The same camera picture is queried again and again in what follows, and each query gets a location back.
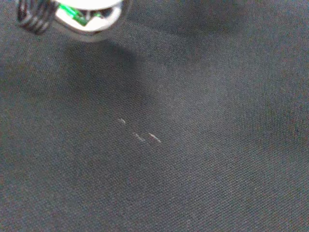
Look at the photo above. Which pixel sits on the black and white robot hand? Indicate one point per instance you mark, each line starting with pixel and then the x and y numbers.
pixel 91 17

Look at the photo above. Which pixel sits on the black bench cloth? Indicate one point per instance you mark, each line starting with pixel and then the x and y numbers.
pixel 169 145

